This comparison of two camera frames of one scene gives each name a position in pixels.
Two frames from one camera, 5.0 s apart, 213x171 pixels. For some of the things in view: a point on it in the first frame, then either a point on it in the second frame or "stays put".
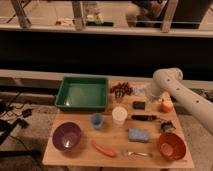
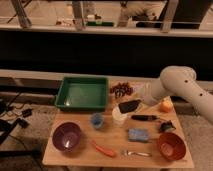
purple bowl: (66, 136) stays put
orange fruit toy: (166, 105) stays put
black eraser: (139, 105) → (125, 107)
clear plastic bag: (140, 90) stays put
